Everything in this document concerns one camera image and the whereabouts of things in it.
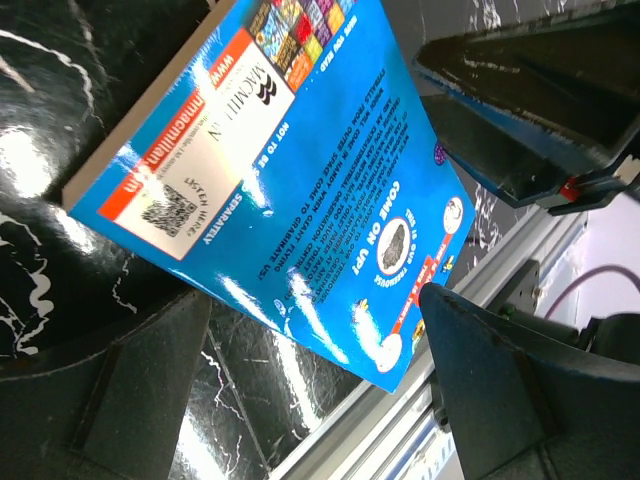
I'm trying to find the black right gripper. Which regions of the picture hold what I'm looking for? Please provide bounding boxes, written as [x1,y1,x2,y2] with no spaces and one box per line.
[415,9,639,216]

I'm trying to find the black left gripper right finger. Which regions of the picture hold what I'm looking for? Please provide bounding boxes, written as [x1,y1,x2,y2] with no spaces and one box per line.
[420,284,639,479]

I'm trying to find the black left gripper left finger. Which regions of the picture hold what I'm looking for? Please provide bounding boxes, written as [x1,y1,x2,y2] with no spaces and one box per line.
[1,290,212,479]

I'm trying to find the blue 130-Storey Treehouse book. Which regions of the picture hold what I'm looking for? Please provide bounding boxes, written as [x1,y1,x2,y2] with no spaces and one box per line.
[62,1,475,392]

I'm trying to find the aluminium front rail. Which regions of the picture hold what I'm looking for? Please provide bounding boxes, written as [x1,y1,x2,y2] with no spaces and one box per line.
[270,208,588,479]

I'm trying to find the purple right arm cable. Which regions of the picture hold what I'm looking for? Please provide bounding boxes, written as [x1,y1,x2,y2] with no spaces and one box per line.
[543,264,640,321]

